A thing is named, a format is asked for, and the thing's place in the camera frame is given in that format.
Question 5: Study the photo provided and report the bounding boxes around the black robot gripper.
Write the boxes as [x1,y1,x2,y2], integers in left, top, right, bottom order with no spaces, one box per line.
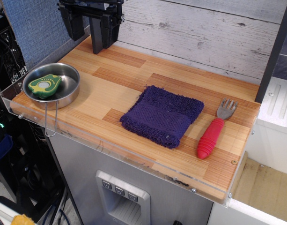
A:
[57,0,125,49]

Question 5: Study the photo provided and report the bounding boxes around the red handled metal fork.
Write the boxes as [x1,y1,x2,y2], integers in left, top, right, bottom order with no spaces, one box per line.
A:
[197,98,237,159]

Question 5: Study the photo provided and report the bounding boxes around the small steel pot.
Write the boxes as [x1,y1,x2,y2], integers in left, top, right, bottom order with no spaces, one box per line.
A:
[22,63,81,137]

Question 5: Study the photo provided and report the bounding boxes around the purple folded towel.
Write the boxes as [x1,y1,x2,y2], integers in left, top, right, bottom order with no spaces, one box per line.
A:
[120,85,204,149]

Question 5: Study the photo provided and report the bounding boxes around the blue fabric panel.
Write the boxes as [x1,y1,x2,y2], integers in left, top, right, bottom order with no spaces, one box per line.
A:
[1,0,90,70]

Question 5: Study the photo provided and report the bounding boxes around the green toy avocado half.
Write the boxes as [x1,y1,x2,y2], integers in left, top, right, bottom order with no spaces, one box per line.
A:
[28,74,62,99]

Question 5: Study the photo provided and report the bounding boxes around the black storage crate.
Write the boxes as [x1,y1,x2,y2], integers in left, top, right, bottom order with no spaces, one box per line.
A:
[0,15,27,92]

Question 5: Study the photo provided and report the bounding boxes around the clear acrylic table guard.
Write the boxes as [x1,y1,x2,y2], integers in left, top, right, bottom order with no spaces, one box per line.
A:
[1,79,259,205]

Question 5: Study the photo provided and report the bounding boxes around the silver dispenser panel with buttons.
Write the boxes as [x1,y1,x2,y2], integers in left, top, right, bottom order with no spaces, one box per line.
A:
[96,170,151,225]

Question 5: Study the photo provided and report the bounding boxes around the yellow object at bottom left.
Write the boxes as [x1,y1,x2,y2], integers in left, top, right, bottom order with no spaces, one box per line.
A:
[11,214,35,225]

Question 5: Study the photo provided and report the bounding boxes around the white toy sink unit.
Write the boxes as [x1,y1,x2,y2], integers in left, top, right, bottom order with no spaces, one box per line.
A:
[208,77,287,225]

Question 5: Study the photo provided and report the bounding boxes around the black vertical post left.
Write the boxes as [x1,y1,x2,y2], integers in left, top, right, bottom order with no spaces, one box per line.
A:
[89,18,103,54]

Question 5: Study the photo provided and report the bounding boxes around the black vertical post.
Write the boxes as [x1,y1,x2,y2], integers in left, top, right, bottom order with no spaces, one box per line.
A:
[89,18,103,54]
[255,7,287,103]

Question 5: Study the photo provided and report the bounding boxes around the black vertical post right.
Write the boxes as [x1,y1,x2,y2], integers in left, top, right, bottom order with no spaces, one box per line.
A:
[255,7,287,103]

